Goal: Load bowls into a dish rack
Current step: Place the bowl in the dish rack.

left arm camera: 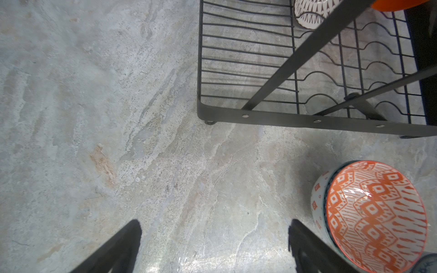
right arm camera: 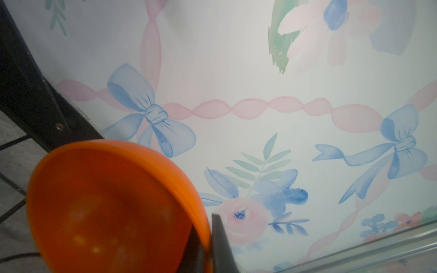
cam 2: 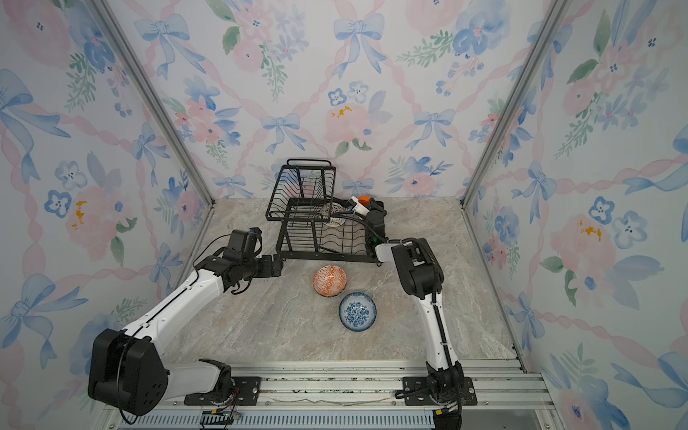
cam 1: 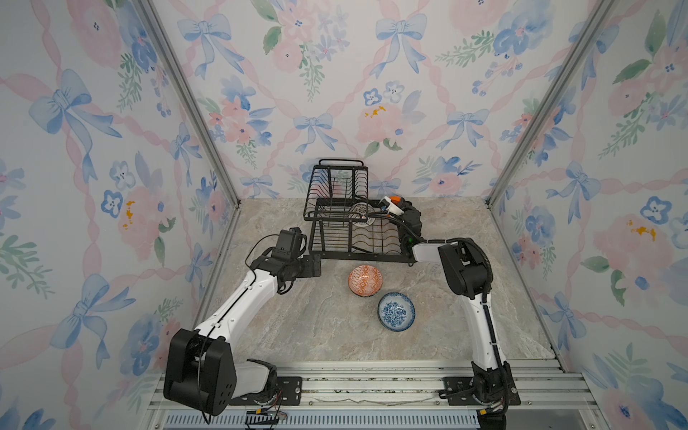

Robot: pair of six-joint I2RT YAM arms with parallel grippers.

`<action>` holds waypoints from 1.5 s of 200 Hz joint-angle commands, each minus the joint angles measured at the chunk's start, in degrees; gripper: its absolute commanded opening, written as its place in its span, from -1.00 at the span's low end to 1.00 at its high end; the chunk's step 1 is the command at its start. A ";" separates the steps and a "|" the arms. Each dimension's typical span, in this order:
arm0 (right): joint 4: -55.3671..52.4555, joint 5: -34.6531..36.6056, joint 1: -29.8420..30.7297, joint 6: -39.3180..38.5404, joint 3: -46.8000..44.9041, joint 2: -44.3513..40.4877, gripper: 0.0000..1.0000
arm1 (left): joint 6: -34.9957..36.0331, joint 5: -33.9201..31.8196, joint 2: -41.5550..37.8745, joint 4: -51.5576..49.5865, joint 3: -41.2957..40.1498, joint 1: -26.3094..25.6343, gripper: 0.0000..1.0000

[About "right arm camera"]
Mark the orange plastic bowl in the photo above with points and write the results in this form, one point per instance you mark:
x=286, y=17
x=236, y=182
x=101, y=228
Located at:
x=107, y=206

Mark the black wire dish rack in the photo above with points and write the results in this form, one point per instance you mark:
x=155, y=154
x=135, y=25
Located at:
x=35, y=119

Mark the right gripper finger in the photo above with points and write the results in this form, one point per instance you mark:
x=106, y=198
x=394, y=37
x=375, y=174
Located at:
x=220, y=260

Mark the right corner aluminium post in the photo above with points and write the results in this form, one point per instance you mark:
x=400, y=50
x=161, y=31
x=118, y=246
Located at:
x=410, y=242

